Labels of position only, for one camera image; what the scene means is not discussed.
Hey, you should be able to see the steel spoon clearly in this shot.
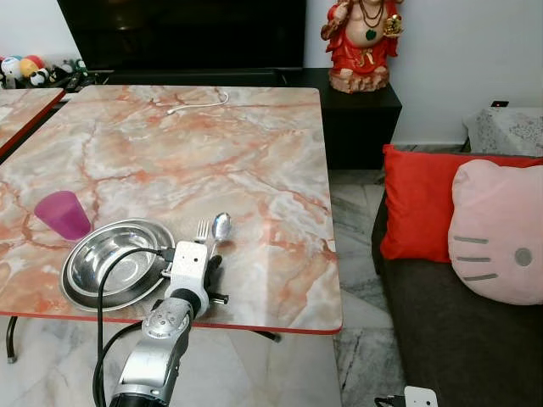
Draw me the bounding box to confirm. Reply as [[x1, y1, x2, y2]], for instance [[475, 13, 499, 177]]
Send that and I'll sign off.
[[209, 211, 233, 255]]

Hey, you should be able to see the round steel plate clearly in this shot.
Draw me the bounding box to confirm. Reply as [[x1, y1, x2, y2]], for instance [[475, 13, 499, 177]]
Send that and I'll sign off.
[[60, 218, 177, 314]]

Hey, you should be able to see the purple plastic cup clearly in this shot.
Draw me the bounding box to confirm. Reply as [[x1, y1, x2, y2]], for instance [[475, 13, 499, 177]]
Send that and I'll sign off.
[[33, 190, 93, 242]]

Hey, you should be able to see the red cushion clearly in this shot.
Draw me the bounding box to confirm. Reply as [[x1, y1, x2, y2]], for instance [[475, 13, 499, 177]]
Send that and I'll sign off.
[[378, 143, 543, 265]]

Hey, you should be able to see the pink cat face pillow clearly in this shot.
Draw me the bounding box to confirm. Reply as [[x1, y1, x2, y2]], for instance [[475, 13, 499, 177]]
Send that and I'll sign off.
[[447, 158, 543, 307]]

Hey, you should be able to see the black television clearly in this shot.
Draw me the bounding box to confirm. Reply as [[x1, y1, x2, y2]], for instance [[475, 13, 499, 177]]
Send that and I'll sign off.
[[57, 0, 307, 71]]

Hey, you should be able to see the dark brown sofa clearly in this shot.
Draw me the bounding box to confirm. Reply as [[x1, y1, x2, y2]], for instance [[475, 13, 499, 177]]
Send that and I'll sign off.
[[371, 197, 543, 407]]

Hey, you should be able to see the marble table with red edge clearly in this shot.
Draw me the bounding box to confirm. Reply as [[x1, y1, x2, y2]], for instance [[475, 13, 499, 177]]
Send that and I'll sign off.
[[0, 86, 65, 159]]

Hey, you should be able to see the grey patterned cushion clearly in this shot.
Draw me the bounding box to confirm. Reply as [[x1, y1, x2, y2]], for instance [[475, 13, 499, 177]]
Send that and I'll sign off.
[[464, 107, 543, 159]]

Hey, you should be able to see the orange round plush toy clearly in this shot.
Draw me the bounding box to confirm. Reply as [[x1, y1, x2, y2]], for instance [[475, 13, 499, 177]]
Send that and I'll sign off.
[[19, 54, 44, 76]]

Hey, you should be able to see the red laughing Buddha statue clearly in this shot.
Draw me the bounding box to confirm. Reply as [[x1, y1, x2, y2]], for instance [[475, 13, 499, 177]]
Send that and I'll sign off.
[[320, 0, 406, 95]]

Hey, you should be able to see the white round plush toy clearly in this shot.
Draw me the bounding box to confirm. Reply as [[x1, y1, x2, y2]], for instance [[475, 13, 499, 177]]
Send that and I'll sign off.
[[1, 57, 24, 81]]

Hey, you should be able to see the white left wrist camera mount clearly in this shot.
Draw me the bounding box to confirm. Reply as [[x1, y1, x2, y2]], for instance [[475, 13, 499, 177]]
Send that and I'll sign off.
[[169, 241, 210, 294]]

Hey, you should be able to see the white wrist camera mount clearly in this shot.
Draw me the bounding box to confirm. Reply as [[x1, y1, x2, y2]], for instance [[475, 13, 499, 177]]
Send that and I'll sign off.
[[169, 241, 210, 294], [404, 386, 439, 407]]

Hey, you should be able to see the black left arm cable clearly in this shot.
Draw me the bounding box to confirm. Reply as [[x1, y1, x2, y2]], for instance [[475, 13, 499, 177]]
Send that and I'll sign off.
[[92, 245, 176, 407]]

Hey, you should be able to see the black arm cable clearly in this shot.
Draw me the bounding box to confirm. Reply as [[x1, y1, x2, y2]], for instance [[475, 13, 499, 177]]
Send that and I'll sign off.
[[374, 393, 406, 407], [92, 245, 176, 407]]

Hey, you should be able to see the white charging cable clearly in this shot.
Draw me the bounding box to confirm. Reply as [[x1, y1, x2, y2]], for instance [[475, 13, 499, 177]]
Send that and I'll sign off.
[[165, 91, 231, 116]]

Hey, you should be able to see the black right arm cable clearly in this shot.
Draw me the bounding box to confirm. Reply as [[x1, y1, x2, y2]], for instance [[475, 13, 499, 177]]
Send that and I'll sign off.
[[374, 393, 406, 407]]

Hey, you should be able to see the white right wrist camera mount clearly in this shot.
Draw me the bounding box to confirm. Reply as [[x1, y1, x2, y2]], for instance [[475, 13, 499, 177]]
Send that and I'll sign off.
[[404, 386, 439, 407]]

